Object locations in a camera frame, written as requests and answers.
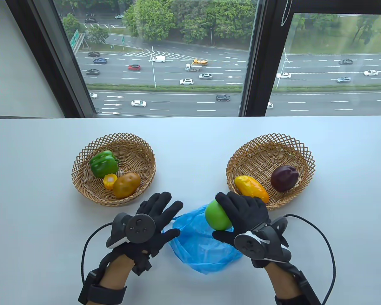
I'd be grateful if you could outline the dark purple vegetable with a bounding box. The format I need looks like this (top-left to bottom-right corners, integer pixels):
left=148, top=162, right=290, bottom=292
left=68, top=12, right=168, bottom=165
left=271, top=165, right=299, bottom=193

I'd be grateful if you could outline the green apple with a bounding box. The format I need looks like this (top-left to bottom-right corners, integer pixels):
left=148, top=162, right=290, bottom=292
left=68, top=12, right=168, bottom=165
left=205, top=199, right=233, bottom=231

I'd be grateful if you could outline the person's left hand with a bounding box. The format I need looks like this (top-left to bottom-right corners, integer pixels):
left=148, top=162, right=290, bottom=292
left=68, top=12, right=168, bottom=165
left=121, top=192, right=184, bottom=276

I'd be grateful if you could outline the yellow elongated fruit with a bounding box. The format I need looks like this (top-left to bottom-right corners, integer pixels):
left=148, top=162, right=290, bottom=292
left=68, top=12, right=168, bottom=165
left=234, top=175, right=270, bottom=204

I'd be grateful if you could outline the yellow brown potato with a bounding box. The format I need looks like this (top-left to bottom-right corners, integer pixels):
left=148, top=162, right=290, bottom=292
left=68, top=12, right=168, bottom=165
left=113, top=172, right=141, bottom=199

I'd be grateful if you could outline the black window frame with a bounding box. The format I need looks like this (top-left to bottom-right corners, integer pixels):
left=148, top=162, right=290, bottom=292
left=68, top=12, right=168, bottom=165
left=5, top=0, right=381, bottom=119

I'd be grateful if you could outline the person's right forearm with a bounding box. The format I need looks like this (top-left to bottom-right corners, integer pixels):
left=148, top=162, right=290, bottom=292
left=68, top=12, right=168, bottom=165
left=264, top=262, right=300, bottom=297

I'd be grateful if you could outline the person's right hand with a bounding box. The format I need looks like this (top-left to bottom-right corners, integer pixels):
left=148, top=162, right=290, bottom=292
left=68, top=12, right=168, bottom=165
left=212, top=191, right=271, bottom=251

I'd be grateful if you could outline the green bell pepper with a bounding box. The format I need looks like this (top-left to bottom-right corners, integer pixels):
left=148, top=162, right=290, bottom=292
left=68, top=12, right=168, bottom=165
left=89, top=150, right=120, bottom=178

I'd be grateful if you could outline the black left wrist strap unit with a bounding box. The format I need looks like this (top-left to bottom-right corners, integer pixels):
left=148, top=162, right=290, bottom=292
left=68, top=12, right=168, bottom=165
left=78, top=268, right=127, bottom=305

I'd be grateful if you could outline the black wrist strap unit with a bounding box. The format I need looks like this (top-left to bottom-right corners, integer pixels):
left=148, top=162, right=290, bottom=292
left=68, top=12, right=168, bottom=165
left=78, top=268, right=127, bottom=305
left=275, top=265, right=321, bottom=305

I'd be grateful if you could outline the black hand controller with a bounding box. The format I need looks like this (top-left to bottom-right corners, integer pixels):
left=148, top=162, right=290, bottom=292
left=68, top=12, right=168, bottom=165
left=234, top=216, right=292, bottom=262
left=106, top=212, right=155, bottom=249

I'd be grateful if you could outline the black left hand controller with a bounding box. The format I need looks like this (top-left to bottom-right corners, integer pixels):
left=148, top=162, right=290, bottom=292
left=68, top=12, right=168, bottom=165
left=106, top=212, right=155, bottom=249

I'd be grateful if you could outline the person's left forearm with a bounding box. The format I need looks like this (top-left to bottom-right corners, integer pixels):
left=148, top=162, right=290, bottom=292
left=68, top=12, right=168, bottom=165
left=98, top=254, right=135, bottom=289

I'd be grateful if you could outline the black right hand controller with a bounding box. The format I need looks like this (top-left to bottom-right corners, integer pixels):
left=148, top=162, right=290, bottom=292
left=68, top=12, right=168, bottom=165
left=234, top=216, right=292, bottom=262

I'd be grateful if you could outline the black right wrist strap unit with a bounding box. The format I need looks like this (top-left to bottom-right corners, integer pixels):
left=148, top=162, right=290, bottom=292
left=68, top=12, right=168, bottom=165
left=275, top=265, right=321, bottom=305

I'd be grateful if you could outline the black left glove cable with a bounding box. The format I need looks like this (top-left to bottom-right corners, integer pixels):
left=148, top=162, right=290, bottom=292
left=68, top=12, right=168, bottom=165
left=81, top=222, right=113, bottom=283

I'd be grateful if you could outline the yellow corn piece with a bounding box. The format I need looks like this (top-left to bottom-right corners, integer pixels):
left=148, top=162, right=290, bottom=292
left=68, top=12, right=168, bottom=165
left=103, top=173, right=118, bottom=190

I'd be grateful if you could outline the round wicker basket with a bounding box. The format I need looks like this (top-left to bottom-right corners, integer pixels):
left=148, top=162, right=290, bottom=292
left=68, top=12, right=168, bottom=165
left=71, top=133, right=156, bottom=207
left=226, top=133, right=316, bottom=210

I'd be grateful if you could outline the blue plastic bag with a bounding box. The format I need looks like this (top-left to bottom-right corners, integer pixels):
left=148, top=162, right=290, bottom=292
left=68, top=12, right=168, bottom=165
left=168, top=204, right=243, bottom=275

